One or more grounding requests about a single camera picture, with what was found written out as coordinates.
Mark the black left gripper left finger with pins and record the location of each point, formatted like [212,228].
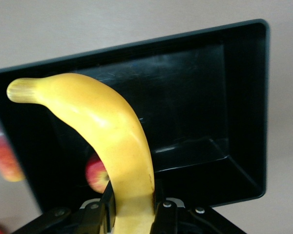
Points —
[88,219]

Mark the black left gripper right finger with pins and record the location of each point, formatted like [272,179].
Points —
[168,219]

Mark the red apple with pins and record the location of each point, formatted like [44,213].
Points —
[95,173]

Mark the yellow banana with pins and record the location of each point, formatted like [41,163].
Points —
[117,136]

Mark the black plastic box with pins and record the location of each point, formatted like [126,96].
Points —
[197,97]

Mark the red yellow mango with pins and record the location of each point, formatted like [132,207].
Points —
[5,156]

